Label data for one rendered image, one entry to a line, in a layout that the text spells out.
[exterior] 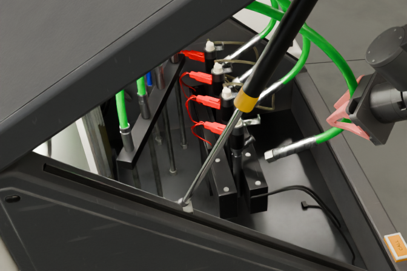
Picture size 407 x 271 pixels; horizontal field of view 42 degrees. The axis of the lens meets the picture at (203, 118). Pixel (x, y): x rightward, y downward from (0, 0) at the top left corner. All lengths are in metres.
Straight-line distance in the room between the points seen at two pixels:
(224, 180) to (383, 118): 0.41
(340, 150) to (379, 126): 0.41
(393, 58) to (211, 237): 0.29
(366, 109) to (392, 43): 0.12
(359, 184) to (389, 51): 0.50
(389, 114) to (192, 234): 0.32
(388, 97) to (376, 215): 0.38
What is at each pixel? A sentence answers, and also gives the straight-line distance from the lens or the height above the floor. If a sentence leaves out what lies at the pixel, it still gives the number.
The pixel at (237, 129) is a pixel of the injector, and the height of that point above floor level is 1.11.
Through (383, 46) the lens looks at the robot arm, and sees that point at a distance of 0.68.
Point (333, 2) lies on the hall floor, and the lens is 3.50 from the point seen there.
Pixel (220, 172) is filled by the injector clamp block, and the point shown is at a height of 0.98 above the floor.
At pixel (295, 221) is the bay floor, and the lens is 1.18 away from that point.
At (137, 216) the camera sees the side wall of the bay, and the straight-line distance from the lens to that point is 0.55.
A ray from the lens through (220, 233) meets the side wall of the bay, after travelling 0.61.
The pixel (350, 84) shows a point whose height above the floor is 1.30.
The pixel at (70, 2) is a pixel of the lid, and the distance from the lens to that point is 0.47.
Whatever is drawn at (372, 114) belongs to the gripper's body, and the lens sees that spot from 0.76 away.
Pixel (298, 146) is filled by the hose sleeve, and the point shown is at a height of 1.16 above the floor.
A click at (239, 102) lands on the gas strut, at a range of 0.49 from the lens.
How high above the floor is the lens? 1.79
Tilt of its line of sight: 43 degrees down
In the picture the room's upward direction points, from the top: 4 degrees counter-clockwise
